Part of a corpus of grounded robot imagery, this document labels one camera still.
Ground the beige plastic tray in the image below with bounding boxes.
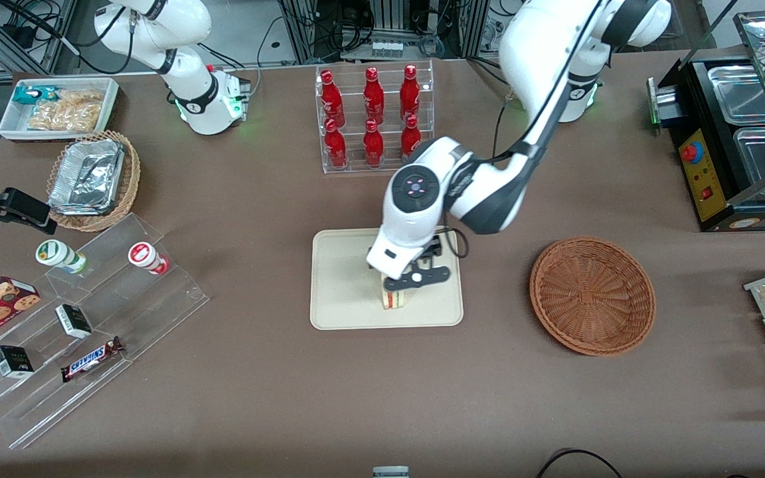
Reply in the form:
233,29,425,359
309,226,464,331

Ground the aluminium foil tray stack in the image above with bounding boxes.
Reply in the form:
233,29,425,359
48,138,126,216

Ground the light wicker basket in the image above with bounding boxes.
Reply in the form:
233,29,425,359
46,130,141,232

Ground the brown round wicker basket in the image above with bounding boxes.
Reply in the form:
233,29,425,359
529,236,657,357

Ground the green lid drink cup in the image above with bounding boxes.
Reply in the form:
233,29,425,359
35,239,88,275

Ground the white rectangular bin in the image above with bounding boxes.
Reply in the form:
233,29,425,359
0,76,121,143

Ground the clear bag of crackers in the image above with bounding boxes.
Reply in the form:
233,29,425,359
27,90,106,132

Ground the teal snack packet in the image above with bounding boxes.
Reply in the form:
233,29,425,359
13,85,59,107

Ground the small black box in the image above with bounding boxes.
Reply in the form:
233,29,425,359
0,345,35,379
55,303,92,339

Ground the red soda bottle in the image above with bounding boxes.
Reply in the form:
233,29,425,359
324,118,349,169
319,69,346,128
400,114,422,161
400,64,421,123
363,118,384,169
363,66,385,125

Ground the red lid drink cup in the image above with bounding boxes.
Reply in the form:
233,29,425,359
127,242,171,276

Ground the Snickers chocolate bar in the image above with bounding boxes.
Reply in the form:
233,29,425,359
60,336,124,383

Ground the clear acrylic stepped display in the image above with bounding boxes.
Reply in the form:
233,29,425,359
0,212,211,451

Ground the clear acrylic bottle rack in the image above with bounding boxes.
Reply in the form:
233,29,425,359
315,60,435,175

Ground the black food warmer cabinet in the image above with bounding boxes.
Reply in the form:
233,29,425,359
647,10,765,233

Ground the aluminium profile frame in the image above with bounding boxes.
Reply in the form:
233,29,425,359
0,0,79,75
278,0,523,64

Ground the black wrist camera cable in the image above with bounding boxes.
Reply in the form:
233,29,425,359
448,0,601,261

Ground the black floor cable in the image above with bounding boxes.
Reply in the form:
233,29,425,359
534,449,624,478

